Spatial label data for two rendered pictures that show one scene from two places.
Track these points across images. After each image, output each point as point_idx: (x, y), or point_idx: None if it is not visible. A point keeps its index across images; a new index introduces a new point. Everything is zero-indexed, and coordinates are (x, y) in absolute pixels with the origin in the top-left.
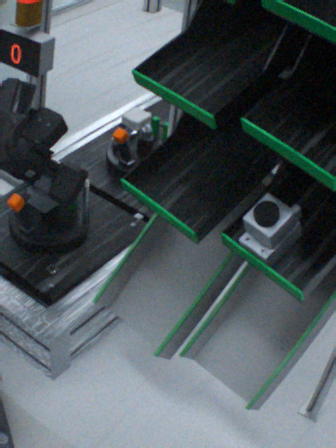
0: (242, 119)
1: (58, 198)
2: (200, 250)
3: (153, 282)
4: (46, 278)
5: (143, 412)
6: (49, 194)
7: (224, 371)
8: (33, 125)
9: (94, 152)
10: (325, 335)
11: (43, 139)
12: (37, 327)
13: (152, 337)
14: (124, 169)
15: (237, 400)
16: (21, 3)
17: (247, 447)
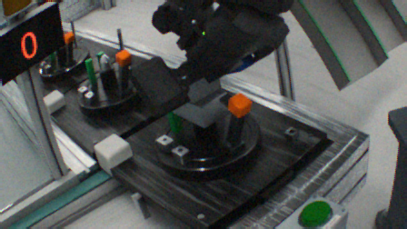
0: None
1: (268, 46)
2: (319, 5)
3: (332, 45)
4: (300, 140)
5: (383, 133)
6: (259, 53)
7: (385, 44)
8: (185, 14)
9: (86, 125)
10: (307, 56)
11: (213, 11)
12: (358, 144)
13: (366, 68)
14: (133, 94)
15: (366, 94)
16: None
17: (400, 90)
